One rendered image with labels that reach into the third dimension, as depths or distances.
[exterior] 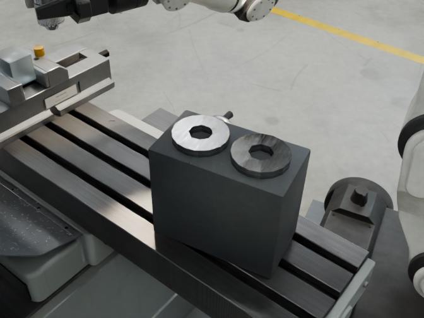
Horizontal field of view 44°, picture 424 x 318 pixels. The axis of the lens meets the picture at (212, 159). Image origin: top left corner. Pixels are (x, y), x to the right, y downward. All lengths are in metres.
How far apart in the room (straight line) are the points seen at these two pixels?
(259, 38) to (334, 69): 0.57
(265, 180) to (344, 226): 0.73
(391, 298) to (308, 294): 0.53
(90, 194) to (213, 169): 0.32
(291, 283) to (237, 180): 0.21
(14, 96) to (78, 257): 0.35
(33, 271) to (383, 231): 0.91
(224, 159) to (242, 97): 2.17
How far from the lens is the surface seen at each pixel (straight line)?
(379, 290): 1.37
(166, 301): 1.54
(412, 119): 1.05
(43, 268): 1.05
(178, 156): 0.78
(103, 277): 1.20
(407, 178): 1.07
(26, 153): 1.13
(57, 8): 0.96
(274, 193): 0.73
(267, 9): 1.24
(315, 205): 1.76
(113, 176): 1.03
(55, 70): 1.17
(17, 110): 1.16
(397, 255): 1.46
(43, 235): 1.04
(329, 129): 2.78
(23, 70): 1.17
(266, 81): 3.10
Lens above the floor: 1.63
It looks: 40 degrees down
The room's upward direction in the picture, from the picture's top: 2 degrees clockwise
